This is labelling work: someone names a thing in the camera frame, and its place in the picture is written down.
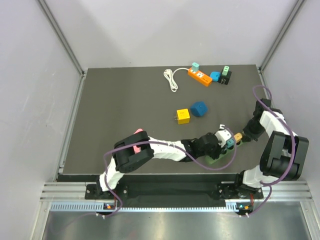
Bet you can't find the white slotted cable duct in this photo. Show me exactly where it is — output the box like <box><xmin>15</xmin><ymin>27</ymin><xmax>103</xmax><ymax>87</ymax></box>
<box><xmin>50</xmin><ymin>201</ymin><xmax>252</xmax><ymax>213</ymax></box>

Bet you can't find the mint green charger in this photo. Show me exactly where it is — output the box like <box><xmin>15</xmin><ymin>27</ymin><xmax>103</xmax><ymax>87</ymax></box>
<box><xmin>221</xmin><ymin>65</ymin><xmax>230</xmax><ymax>77</ymax></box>

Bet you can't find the black socket block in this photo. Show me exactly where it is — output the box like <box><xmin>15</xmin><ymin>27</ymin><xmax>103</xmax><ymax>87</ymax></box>
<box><xmin>217</xmin><ymin>71</ymin><xmax>232</xmax><ymax>85</ymax></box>

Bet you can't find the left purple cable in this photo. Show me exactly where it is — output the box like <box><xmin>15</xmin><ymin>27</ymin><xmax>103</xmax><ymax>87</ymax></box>
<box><xmin>47</xmin><ymin>127</ymin><xmax>238</xmax><ymax>235</ymax></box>

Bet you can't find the white coiled power cable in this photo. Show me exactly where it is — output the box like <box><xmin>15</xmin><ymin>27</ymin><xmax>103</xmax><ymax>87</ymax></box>
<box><xmin>163</xmin><ymin>67</ymin><xmax>190</xmax><ymax>93</ymax></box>

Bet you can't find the green power strip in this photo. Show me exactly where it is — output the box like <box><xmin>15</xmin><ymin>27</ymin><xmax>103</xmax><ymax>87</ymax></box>
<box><xmin>204</xmin><ymin>144</ymin><xmax>235</xmax><ymax>165</ymax></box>

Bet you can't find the teal plug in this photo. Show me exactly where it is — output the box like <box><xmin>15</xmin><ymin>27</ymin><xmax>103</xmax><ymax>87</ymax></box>
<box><xmin>226</xmin><ymin>138</ymin><xmax>235</xmax><ymax>149</ymax></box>

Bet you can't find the purple cable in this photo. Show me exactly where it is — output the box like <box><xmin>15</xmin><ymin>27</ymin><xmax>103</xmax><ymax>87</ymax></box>
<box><xmin>246</xmin><ymin>85</ymin><xmax>298</xmax><ymax>218</ymax></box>
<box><xmin>47</xmin><ymin>127</ymin><xmax>238</xmax><ymax>235</ymax></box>

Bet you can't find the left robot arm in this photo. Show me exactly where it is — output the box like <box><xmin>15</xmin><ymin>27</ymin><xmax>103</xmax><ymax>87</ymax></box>
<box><xmin>96</xmin><ymin>129</ymin><xmax>236</xmax><ymax>199</ymax></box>

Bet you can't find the blue cube plug adapter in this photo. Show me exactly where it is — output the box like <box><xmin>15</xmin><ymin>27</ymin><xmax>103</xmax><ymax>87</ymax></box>
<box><xmin>190</xmin><ymin>101</ymin><xmax>208</xmax><ymax>117</ymax></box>

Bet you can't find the pink triangular socket adapter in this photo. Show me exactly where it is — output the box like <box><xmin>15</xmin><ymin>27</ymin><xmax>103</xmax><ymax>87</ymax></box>
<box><xmin>132</xmin><ymin>128</ymin><xmax>145</xmax><ymax>156</ymax></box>

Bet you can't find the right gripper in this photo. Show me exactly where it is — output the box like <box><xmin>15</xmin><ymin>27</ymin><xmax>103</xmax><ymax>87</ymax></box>
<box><xmin>241</xmin><ymin>120</ymin><xmax>266</xmax><ymax>144</ymax></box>

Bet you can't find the blue rounded plug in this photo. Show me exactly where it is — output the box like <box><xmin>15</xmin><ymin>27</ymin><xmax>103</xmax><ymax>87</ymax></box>
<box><xmin>209</xmin><ymin>71</ymin><xmax>221</xmax><ymax>82</ymax></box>

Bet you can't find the orange power strip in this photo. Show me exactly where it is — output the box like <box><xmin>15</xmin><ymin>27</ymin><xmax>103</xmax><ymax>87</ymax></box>
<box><xmin>187</xmin><ymin>68</ymin><xmax>213</xmax><ymax>87</ymax></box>

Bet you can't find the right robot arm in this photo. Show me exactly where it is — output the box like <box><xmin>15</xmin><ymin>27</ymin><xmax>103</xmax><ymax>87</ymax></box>
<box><xmin>233</xmin><ymin>98</ymin><xmax>309</xmax><ymax>198</ymax></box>

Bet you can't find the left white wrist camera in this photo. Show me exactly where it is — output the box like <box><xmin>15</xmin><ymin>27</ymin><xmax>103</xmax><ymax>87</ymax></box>
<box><xmin>214</xmin><ymin>124</ymin><xmax>233</xmax><ymax>147</ymax></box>

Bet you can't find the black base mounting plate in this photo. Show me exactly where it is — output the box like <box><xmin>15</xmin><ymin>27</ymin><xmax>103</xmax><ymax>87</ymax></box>
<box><xmin>84</xmin><ymin>181</ymin><xmax>263</xmax><ymax>200</ymax></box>

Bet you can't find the yellow plug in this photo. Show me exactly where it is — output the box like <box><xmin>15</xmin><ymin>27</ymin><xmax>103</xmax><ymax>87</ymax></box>
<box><xmin>234</xmin><ymin>132</ymin><xmax>243</xmax><ymax>143</ymax></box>

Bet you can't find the teal charger on orange strip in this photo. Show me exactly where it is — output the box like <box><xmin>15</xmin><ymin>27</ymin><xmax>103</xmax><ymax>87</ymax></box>
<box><xmin>191</xmin><ymin>62</ymin><xmax>200</xmax><ymax>72</ymax></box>

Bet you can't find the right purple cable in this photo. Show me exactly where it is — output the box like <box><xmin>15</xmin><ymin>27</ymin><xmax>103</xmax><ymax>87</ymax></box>
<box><xmin>246</xmin><ymin>85</ymin><xmax>298</xmax><ymax>218</ymax></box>

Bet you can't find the yellow cube plug adapter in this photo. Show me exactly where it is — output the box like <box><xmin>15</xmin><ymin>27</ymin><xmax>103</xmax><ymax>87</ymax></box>
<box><xmin>175</xmin><ymin>108</ymin><xmax>191</xmax><ymax>125</ymax></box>

